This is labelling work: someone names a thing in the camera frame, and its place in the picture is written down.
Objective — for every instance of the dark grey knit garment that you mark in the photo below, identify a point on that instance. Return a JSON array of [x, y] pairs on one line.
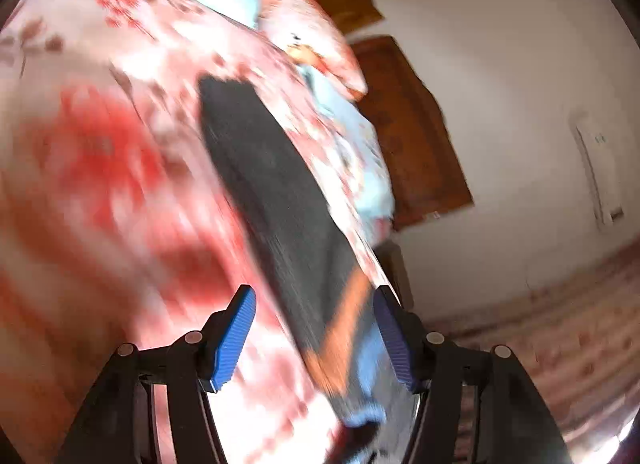
[[295, 244]]

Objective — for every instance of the white wall switch box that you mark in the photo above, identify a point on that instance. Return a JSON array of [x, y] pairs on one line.
[[596, 172]]

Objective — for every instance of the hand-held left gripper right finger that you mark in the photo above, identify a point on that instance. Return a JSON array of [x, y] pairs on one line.
[[396, 346]]

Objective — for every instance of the red floral bedsheet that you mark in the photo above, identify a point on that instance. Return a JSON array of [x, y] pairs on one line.
[[130, 204]]

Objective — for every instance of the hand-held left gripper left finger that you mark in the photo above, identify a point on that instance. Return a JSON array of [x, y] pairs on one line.
[[231, 344]]

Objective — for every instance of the light blue printed blanket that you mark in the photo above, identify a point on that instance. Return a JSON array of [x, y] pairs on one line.
[[357, 144]]

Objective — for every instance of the dark wooden headboard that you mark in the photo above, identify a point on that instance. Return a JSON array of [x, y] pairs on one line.
[[412, 129]]

